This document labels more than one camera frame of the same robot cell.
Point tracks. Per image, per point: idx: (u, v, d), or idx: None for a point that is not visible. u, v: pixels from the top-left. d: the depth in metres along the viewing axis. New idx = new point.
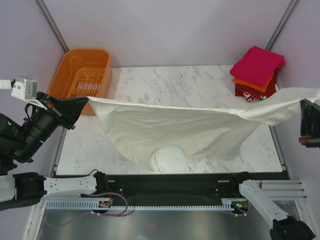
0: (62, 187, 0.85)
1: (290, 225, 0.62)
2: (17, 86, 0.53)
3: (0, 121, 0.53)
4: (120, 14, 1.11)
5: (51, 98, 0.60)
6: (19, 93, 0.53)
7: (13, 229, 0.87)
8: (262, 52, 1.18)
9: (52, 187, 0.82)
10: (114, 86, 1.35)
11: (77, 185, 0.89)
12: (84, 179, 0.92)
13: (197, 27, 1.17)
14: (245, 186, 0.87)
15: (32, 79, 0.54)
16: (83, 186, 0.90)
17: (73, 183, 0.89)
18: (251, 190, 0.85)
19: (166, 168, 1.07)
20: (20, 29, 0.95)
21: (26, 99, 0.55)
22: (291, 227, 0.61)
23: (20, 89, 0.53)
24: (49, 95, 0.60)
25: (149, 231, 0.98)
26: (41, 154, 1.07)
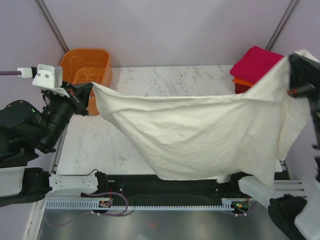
0: (66, 184, 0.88)
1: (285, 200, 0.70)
2: (45, 74, 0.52)
3: (23, 107, 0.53)
4: (120, 14, 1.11)
5: (70, 86, 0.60)
6: (43, 81, 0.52)
7: (13, 229, 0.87)
8: (262, 52, 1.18)
9: (57, 184, 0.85)
10: (114, 86, 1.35)
11: (80, 183, 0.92)
12: (86, 177, 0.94)
13: (197, 27, 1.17)
14: (243, 180, 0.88)
15: (58, 67, 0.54)
16: (85, 184, 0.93)
17: (77, 181, 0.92)
18: (249, 182, 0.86)
19: None
20: (20, 29, 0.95)
21: (54, 88, 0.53)
22: (286, 201, 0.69)
23: (48, 77, 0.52)
24: (68, 83, 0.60)
25: (149, 231, 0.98)
26: (41, 154, 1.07)
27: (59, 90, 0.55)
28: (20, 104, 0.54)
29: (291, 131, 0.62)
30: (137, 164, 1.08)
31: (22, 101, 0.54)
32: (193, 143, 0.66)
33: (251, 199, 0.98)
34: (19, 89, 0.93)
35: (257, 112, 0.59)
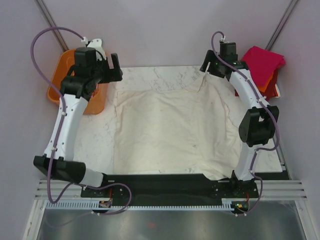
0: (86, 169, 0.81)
1: (247, 120, 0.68)
2: (96, 40, 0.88)
3: (84, 59, 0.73)
4: (120, 14, 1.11)
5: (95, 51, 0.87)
6: (95, 43, 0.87)
7: (12, 229, 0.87)
8: (261, 52, 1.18)
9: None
10: (113, 85, 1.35)
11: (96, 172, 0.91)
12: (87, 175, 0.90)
13: (197, 27, 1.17)
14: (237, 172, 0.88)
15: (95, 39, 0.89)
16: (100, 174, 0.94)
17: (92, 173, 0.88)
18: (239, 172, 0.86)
19: (166, 168, 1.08)
20: (20, 29, 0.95)
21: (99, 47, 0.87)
22: (247, 121, 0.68)
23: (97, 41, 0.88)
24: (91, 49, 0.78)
25: (149, 231, 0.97)
26: (42, 154, 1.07)
27: (101, 52, 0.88)
28: (80, 48, 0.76)
29: (195, 107, 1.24)
30: (136, 165, 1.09)
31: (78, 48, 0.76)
32: (154, 120, 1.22)
33: (251, 198, 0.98)
34: (19, 89, 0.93)
35: (177, 102, 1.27)
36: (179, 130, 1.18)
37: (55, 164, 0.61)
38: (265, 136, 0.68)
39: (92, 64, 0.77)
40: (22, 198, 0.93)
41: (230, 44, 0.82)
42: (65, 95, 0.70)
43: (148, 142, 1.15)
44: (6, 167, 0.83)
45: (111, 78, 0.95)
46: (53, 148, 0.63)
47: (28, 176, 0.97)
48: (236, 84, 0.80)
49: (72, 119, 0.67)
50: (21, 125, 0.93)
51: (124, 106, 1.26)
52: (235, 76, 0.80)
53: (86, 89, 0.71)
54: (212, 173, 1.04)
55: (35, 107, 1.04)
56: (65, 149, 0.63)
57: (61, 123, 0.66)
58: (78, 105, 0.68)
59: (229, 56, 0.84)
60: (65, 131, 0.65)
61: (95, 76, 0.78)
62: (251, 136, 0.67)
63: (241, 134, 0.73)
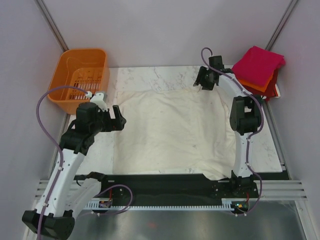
0: (78, 199, 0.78)
1: (234, 107, 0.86)
2: (98, 94, 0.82)
3: (84, 117, 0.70)
4: (120, 14, 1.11)
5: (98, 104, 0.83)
6: (98, 98, 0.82)
7: (12, 229, 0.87)
8: (261, 52, 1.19)
9: (71, 205, 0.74)
10: (113, 85, 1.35)
11: (86, 190, 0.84)
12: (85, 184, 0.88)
13: (197, 27, 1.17)
14: (236, 171, 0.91)
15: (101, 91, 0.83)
16: (91, 187, 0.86)
17: (83, 192, 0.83)
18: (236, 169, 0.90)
19: (165, 168, 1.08)
20: (20, 29, 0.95)
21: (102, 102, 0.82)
22: (234, 108, 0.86)
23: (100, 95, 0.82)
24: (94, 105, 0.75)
25: (149, 231, 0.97)
26: (42, 154, 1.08)
27: (102, 106, 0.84)
28: (83, 104, 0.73)
29: (195, 107, 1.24)
30: (135, 165, 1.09)
31: (80, 103, 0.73)
32: (154, 120, 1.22)
33: (251, 199, 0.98)
34: (19, 90, 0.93)
35: (177, 103, 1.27)
36: (178, 130, 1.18)
37: (44, 220, 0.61)
38: (253, 122, 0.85)
39: (93, 119, 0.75)
40: (22, 198, 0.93)
41: (216, 58, 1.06)
42: (63, 149, 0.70)
43: (148, 142, 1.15)
44: (6, 167, 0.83)
45: (113, 127, 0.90)
46: (44, 203, 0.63)
47: (28, 176, 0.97)
48: (225, 86, 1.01)
49: (67, 175, 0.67)
50: (21, 125, 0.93)
51: (124, 106, 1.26)
52: (222, 79, 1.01)
53: (84, 144, 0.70)
54: (212, 173, 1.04)
55: (35, 106, 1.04)
56: (56, 205, 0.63)
57: (56, 177, 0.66)
58: (75, 161, 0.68)
59: (217, 66, 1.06)
60: (59, 186, 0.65)
61: (95, 130, 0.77)
62: (241, 123, 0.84)
63: (232, 124, 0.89)
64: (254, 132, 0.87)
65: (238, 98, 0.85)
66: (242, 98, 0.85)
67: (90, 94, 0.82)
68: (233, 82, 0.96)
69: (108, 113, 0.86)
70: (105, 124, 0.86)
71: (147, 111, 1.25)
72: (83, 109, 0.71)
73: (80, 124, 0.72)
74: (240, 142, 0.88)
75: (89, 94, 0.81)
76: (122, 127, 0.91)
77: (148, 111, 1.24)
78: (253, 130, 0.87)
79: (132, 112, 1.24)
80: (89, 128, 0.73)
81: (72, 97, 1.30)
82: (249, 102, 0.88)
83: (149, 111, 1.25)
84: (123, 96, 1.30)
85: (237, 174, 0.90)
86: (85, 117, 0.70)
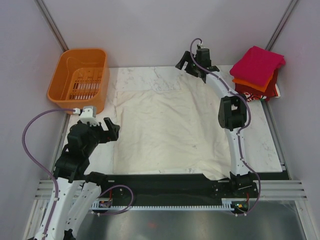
0: (77, 214, 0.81)
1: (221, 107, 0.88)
2: (87, 110, 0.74)
3: (75, 144, 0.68)
4: (120, 14, 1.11)
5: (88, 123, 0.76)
6: (87, 114, 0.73)
7: (12, 229, 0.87)
8: (261, 52, 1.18)
9: (70, 222, 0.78)
10: (113, 85, 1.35)
11: (85, 200, 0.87)
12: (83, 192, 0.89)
13: (197, 27, 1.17)
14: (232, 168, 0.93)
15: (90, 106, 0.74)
16: (90, 196, 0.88)
17: (82, 202, 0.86)
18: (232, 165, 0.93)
19: (165, 168, 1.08)
20: (20, 29, 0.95)
21: (93, 118, 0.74)
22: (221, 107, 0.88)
23: (89, 111, 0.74)
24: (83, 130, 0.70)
25: (149, 231, 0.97)
26: (42, 154, 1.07)
27: (93, 121, 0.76)
28: (75, 128, 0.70)
29: (195, 107, 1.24)
30: (135, 166, 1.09)
31: (72, 128, 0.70)
32: (154, 120, 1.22)
33: (251, 199, 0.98)
34: (19, 89, 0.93)
35: (176, 102, 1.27)
36: (178, 130, 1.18)
37: None
38: (240, 119, 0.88)
39: (86, 141, 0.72)
40: (22, 198, 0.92)
41: (204, 53, 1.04)
42: (58, 178, 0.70)
43: (147, 142, 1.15)
44: (6, 166, 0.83)
45: (108, 139, 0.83)
46: (42, 234, 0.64)
47: (29, 176, 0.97)
48: (211, 83, 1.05)
49: (64, 204, 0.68)
50: (21, 124, 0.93)
51: (124, 106, 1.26)
52: (209, 76, 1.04)
53: (79, 172, 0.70)
54: (212, 173, 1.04)
55: (35, 107, 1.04)
56: (54, 235, 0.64)
57: (53, 208, 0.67)
58: (71, 190, 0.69)
59: (203, 62, 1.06)
60: (56, 216, 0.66)
61: (89, 151, 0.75)
62: (229, 120, 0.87)
63: (221, 122, 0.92)
64: (242, 127, 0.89)
65: (225, 98, 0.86)
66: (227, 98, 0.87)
67: (79, 110, 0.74)
68: (220, 81, 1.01)
69: (100, 126, 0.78)
70: (98, 137, 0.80)
71: (146, 111, 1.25)
72: (75, 136, 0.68)
73: (73, 150, 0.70)
74: (232, 138, 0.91)
75: (77, 110, 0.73)
76: (117, 137, 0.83)
77: (148, 111, 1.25)
78: (241, 126, 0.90)
79: (132, 112, 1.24)
80: (82, 153, 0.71)
81: (72, 97, 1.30)
82: (235, 100, 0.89)
83: (149, 111, 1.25)
84: (123, 97, 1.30)
85: (235, 172, 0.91)
86: (78, 144, 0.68)
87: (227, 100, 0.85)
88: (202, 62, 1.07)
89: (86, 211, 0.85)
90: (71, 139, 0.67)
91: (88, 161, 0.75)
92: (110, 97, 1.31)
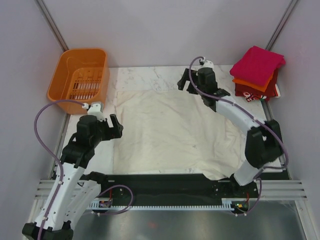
0: (77, 208, 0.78)
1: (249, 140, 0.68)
2: (95, 105, 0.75)
3: (83, 132, 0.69)
4: (120, 14, 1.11)
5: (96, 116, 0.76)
6: (96, 109, 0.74)
7: (12, 229, 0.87)
8: (261, 51, 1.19)
9: (69, 215, 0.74)
10: (113, 85, 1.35)
11: (84, 196, 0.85)
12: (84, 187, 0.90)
13: (197, 27, 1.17)
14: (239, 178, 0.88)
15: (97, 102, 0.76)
16: (90, 192, 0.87)
17: (81, 198, 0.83)
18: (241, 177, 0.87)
19: (165, 168, 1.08)
20: (21, 30, 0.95)
21: (102, 113, 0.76)
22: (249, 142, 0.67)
23: (97, 106, 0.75)
24: (93, 119, 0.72)
25: (149, 231, 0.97)
26: (41, 154, 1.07)
27: (100, 117, 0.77)
28: (84, 117, 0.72)
29: (195, 107, 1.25)
30: (135, 165, 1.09)
31: (82, 116, 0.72)
32: (154, 120, 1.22)
33: (251, 198, 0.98)
34: (19, 89, 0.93)
35: (177, 102, 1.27)
36: (179, 130, 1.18)
37: (43, 235, 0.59)
38: (272, 151, 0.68)
39: (94, 132, 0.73)
40: (22, 198, 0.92)
41: (208, 76, 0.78)
42: (64, 163, 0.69)
43: (147, 143, 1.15)
44: (6, 167, 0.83)
45: (111, 136, 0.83)
46: (43, 217, 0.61)
47: (29, 176, 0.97)
48: (225, 112, 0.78)
49: (68, 189, 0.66)
50: (21, 124, 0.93)
51: (125, 106, 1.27)
52: (220, 104, 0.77)
53: (84, 159, 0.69)
54: (212, 173, 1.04)
55: (35, 107, 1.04)
56: (55, 219, 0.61)
57: (56, 191, 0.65)
58: (76, 174, 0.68)
59: (209, 87, 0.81)
60: (59, 199, 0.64)
61: (95, 142, 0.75)
62: (262, 157, 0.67)
63: (249, 157, 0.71)
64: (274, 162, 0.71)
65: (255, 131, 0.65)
66: (256, 130, 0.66)
67: (86, 105, 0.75)
68: (237, 107, 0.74)
69: (106, 122, 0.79)
70: (103, 133, 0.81)
71: (146, 110, 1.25)
72: (83, 123, 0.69)
73: (81, 138, 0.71)
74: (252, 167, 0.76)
75: (86, 105, 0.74)
76: (121, 135, 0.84)
77: (148, 111, 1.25)
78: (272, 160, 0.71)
79: (132, 112, 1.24)
80: (89, 142, 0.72)
81: (72, 97, 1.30)
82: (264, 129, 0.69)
83: (149, 110, 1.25)
84: (123, 96, 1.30)
85: (240, 183, 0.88)
86: (86, 131, 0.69)
87: (258, 131, 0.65)
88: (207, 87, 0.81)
89: (84, 208, 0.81)
90: (81, 126, 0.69)
91: (94, 152, 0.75)
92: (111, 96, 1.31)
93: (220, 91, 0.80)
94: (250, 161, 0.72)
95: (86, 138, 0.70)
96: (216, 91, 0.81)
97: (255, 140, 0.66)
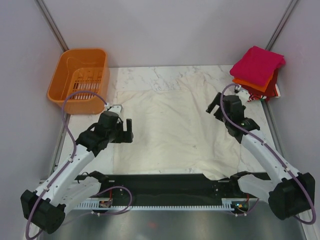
0: (75, 195, 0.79)
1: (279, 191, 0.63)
2: (116, 106, 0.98)
3: (106, 123, 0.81)
4: (120, 14, 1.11)
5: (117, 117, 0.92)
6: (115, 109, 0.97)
7: (12, 228, 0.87)
8: (262, 51, 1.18)
9: (66, 199, 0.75)
10: (113, 85, 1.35)
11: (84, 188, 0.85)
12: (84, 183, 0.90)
13: (197, 27, 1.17)
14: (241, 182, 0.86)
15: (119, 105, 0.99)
16: (90, 187, 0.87)
17: (81, 188, 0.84)
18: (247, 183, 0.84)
19: (165, 168, 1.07)
20: (21, 30, 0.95)
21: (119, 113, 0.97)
22: (279, 193, 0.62)
23: (117, 107, 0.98)
24: (115, 115, 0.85)
25: (149, 231, 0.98)
26: (41, 154, 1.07)
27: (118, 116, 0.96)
28: (107, 111, 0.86)
29: (195, 107, 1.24)
30: (135, 165, 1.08)
31: (106, 111, 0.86)
32: (154, 120, 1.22)
33: (251, 198, 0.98)
34: (19, 90, 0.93)
35: (177, 102, 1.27)
36: (179, 130, 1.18)
37: (40, 205, 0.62)
38: (299, 209, 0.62)
39: (113, 128, 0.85)
40: None
41: (235, 105, 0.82)
42: (78, 145, 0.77)
43: (147, 142, 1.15)
44: (6, 167, 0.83)
45: (123, 139, 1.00)
46: (45, 188, 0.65)
47: (29, 176, 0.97)
48: (251, 148, 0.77)
49: (74, 168, 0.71)
50: (21, 124, 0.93)
51: (126, 106, 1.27)
52: (248, 138, 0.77)
53: (98, 145, 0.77)
54: (212, 173, 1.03)
55: (35, 107, 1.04)
56: (55, 193, 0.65)
57: (64, 168, 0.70)
58: (85, 157, 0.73)
59: (236, 117, 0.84)
60: (64, 175, 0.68)
61: (110, 137, 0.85)
62: (288, 211, 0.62)
63: (273, 207, 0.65)
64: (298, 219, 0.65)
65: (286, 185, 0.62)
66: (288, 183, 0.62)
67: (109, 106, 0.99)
68: (266, 148, 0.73)
69: (121, 124, 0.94)
70: (117, 133, 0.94)
71: (146, 111, 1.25)
72: (106, 116, 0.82)
73: (101, 129, 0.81)
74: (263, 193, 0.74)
75: (108, 105, 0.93)
76: (130, 140, 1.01)
77: (147, 111, 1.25)
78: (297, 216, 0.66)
79: (133, 113, 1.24)
80: (107, 134, 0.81)
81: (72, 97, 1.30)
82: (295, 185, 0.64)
83: (149, 110, 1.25)
84: (123, 97, 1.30)
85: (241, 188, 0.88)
86: (106, 122, 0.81)
87: (288, 186, 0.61)
88: (234, 117, 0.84)
89: (80, 199, 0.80)
90: (104, 118, 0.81)
91: (106, 145, 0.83)
92: (111, 97, 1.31)
93: (248, 122, 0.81)
94: (274, 210, 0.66)
95: (106, 131, 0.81)
96: (243, 121, 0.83)
97: (278, 192, 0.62)
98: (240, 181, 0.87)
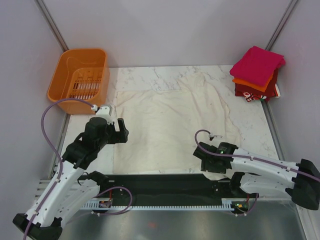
0: (70, 205, 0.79)
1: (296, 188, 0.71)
2: (104, 107, 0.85)
3: (92, 134, 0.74)
4: (120, 14, 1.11)
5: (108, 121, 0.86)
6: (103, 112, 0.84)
7: (12, 228, 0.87)
8: (261, 51, 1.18)
9: (62, 212, 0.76)
10: (113, 85, 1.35)
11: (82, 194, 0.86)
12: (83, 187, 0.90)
13: (197, 27, 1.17)
14: (246, 186, 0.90)
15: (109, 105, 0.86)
16: (87, 192, 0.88)
17: (78, 195, 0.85)
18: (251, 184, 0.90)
19: (166, 168, 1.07)
20: (20, 29, 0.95)
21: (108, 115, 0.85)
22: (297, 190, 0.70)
23: (106, 108, 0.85)
24: (103, 123, 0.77)
25: (149, 231, 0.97)
26: (41, 155, 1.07)
27: (108, 119, 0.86)
28: (94, 119, 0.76)
29: (195, 107, 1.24)
30: (135, 165, 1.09)
31: (92, 118, 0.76)
32: (154, 120, 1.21)
33: (250, 198, 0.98)
34: (19, 89, 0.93)
35: (176, 102, 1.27)
36: (179, 130, 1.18)
37: (31, 229, 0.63)
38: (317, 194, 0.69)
39: (101, 135, 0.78)
40: (22, 198, 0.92)
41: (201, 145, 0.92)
42: (65, 161, 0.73)
43: (147, 143, 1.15)
44: (6, 167, 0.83)
45: (118, 139, 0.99)
46: (34, 211, 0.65)
47: (29, 176, 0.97)
48: (246, 169, 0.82)
49: (62, 187, 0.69)
50: (21, 124, 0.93)
51: (126, 106, 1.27)
52: (237, 164, 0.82)
53: (86, 160, 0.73)
54: (212, 173, 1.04)
55: (35, 107, 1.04)
56: (45, 216, 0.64)
57: (52, 188, 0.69)
58: (73, 175, 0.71)
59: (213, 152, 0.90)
60: (53, 197, 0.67)
61: (100, 144, 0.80)
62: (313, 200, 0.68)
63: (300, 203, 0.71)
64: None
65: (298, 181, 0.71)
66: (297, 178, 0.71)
67: (96, 108, 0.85)
68: (257, 160, 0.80)
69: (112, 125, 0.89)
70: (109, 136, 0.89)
71: (146, 110, 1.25)
72: (93, 125, 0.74)
73: (88, 139, 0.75)
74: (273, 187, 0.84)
75: (95, 107, 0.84)
76: (126, 139, 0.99)
77: (147, 111, 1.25)
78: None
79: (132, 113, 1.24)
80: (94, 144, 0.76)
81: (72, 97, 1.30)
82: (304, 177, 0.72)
83: (149, 111, 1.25)
84: (123, 97, 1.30)
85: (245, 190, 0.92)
86: (93, 133, 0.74)
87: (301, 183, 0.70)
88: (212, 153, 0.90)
89: (78, 204, 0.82)
90: (91, 128, 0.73)
91: (96, 154, 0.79)
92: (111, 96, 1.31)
93: (223, 146, 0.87)
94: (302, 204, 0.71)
95: (93, 141, 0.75)
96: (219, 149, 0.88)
97: (299, 192, 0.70)
98: (245, 187, 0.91)
